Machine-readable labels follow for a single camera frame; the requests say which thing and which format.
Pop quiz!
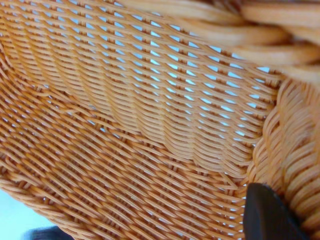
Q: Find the orange woven wicker basket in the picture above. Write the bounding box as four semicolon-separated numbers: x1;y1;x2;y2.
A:
0;0;320;240

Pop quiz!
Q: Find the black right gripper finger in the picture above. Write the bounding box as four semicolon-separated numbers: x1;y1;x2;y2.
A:
243;182;311;240

